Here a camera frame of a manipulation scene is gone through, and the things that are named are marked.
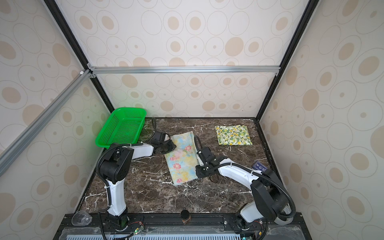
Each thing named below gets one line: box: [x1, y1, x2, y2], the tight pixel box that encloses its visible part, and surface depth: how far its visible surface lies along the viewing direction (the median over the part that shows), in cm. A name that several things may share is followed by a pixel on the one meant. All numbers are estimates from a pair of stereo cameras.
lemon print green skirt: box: [214, 125, 253, 146], surface depth 108 cm
